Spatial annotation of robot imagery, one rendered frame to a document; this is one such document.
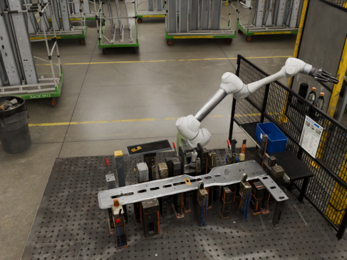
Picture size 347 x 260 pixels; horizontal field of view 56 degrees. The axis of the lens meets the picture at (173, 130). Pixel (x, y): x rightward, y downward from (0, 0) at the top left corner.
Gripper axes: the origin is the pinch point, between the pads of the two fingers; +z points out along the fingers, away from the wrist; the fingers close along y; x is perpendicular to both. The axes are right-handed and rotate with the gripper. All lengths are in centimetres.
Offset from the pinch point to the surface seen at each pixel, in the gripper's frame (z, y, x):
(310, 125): 1.7, -43.7, 8.4
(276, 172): -4, -86, 26
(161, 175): -79, -140, 19
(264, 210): 3, -111, 51
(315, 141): 10, -52, 13
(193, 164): -65, -115, 29
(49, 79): -445, -49, 233
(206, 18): -378, 389, 410
